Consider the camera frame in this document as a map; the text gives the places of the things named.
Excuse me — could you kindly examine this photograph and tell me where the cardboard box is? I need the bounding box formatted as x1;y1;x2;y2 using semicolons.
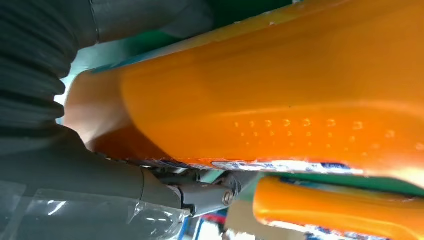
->
225;198;306;240

